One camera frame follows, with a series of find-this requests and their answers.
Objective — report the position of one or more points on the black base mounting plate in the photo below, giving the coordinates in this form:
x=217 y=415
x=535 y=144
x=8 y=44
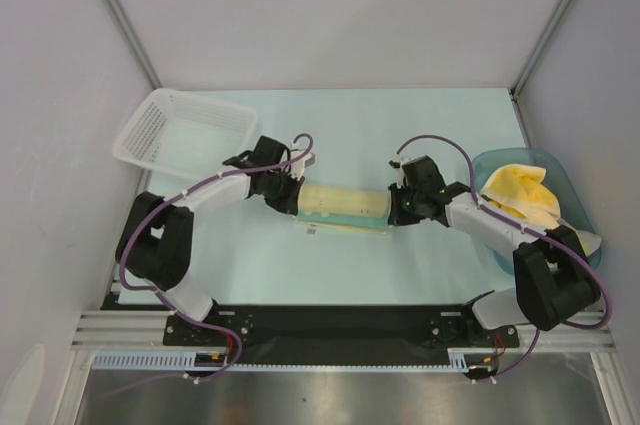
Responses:
x=353 y=331

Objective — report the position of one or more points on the white perforated plastic basket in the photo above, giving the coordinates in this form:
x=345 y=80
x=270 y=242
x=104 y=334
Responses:
x=184 y=134

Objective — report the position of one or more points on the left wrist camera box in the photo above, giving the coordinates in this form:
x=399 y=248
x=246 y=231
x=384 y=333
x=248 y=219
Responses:
x=307 y=161

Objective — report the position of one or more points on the yellow towel in tub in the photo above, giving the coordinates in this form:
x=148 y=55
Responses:
x=519 y=190

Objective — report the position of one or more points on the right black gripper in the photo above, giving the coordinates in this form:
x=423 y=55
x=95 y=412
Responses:
x=398 y=206

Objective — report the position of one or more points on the slotted cable duct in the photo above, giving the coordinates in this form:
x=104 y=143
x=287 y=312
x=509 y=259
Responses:
x=443 y=360

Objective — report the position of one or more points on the aluminium frame rail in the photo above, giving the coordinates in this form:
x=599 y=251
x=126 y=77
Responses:
x=144 y=329

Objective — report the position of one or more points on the teal and cream towel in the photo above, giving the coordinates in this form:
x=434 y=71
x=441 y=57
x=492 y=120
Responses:
x=344 y=209

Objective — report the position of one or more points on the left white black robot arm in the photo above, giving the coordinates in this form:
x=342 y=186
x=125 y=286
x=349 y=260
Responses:
x=154 y=251

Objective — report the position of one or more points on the blue translucent plastic tub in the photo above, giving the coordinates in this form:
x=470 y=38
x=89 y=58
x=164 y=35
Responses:
x=557 y=181

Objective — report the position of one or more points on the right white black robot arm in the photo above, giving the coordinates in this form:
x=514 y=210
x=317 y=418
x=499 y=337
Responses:
x=551 y=284

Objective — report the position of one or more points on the pale green cloth in tub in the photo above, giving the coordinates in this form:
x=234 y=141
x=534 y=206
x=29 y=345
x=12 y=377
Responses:
x=589 y=241

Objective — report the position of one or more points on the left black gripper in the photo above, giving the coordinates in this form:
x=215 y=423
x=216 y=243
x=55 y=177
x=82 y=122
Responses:
x=289 y=205

